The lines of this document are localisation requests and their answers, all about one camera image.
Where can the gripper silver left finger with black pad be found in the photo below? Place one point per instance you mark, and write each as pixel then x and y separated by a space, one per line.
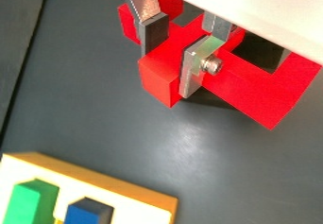
pixel 152 23

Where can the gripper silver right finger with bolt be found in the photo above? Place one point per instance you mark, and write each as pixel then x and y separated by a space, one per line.
pixel 200 60

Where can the red E-shaped block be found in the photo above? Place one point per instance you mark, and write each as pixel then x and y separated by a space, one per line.
pixel 264 95

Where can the yellow board with white top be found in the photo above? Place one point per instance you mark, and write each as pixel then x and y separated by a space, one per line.
pixel 137 204

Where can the blue rectangular block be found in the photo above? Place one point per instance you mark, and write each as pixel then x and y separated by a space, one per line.
pixel 89 211

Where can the green rectangular block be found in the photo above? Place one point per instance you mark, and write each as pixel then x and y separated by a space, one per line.
pixel 33 203

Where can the black angled bracket stand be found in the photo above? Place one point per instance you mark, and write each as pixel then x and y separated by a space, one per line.
pixel 264 53

